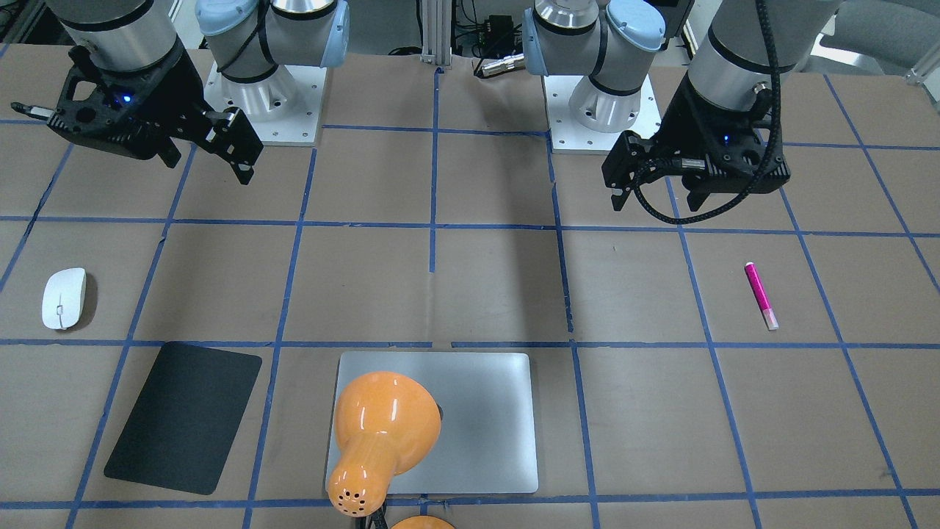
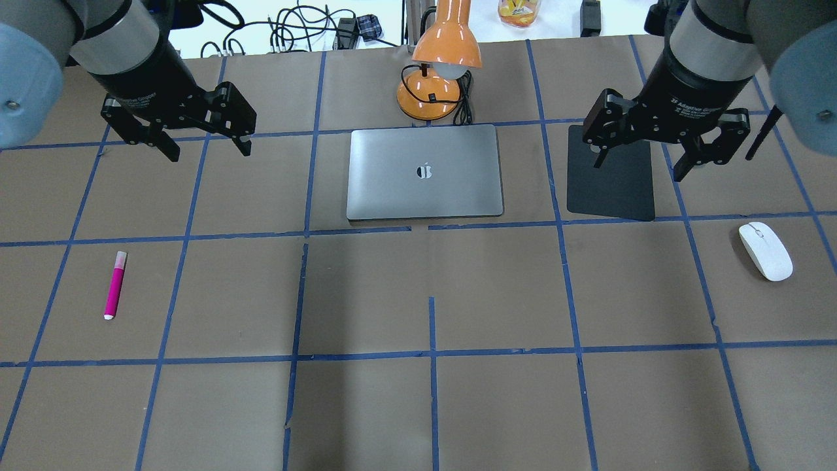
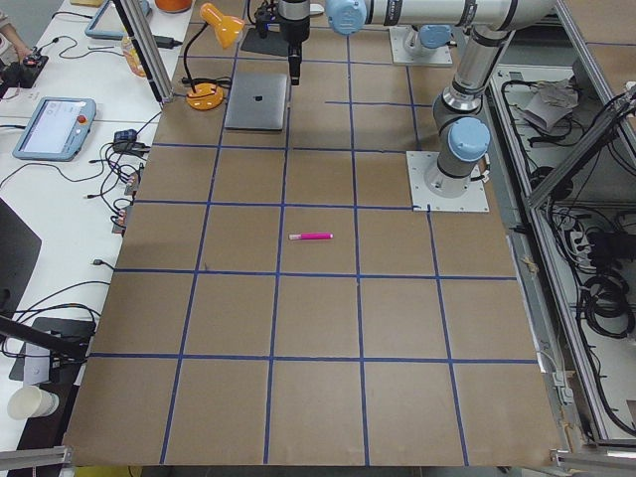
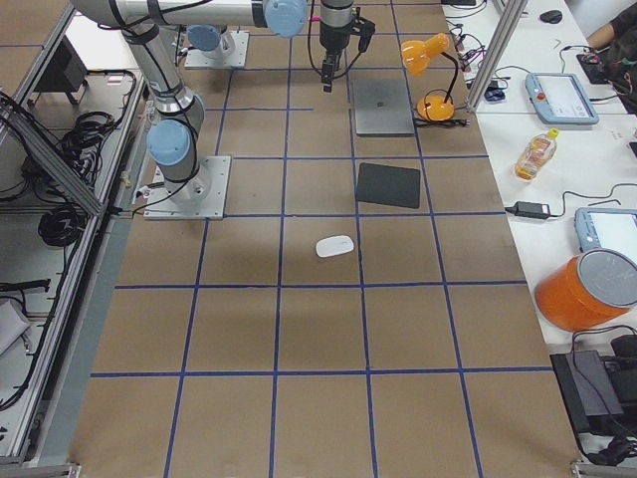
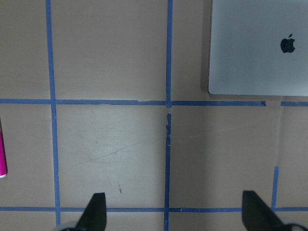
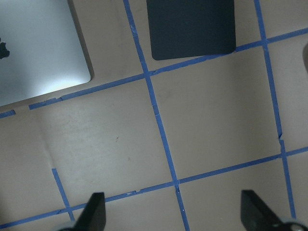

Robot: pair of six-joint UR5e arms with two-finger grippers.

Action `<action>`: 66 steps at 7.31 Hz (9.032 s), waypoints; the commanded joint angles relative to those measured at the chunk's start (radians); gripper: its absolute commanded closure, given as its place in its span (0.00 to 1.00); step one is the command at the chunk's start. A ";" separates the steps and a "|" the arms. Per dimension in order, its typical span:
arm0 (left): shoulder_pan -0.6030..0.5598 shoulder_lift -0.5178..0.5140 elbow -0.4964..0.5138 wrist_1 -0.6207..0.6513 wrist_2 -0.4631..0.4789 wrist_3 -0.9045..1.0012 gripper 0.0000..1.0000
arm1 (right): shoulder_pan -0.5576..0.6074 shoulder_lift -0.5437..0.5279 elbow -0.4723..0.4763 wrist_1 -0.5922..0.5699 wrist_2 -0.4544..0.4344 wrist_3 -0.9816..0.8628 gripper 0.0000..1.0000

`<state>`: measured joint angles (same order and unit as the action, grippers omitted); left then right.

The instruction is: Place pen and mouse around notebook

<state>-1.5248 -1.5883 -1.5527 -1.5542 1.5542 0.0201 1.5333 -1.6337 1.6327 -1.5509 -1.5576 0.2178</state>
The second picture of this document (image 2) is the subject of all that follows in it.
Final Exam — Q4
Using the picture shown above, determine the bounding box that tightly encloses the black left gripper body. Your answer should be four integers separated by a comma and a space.
101, 63, 257, 139

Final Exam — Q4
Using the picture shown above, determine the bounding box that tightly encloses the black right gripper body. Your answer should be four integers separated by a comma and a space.
582, 65, 751, 154

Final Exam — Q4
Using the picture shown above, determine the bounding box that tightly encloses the black mousepad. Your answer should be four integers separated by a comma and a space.
567, 125, 657, 221

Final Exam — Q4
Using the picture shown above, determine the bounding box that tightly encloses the white computer mouse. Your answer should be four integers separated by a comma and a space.
738, 221, 793, 281

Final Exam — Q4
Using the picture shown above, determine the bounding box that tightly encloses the pink marker pen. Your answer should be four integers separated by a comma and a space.
103, 251, 128, 320

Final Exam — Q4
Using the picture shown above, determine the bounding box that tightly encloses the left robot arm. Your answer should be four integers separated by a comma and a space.
1, 1, 257, 163

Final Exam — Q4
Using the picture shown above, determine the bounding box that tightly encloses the grey closed laptop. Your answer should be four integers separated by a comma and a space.
345, 124, 504, 221

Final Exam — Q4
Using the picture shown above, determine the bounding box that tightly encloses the black power adapter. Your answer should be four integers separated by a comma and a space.
332, 17, 360, 50

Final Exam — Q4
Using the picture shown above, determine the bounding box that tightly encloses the orange drink bottle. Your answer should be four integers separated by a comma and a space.
497, 0, 542, 29

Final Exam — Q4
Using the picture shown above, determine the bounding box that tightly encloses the orange desk lamp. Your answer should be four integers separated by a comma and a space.
396, 1, 483, 120

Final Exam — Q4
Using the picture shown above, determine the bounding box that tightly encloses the black lamp cable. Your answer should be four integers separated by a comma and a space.
401, 63, 474, 126

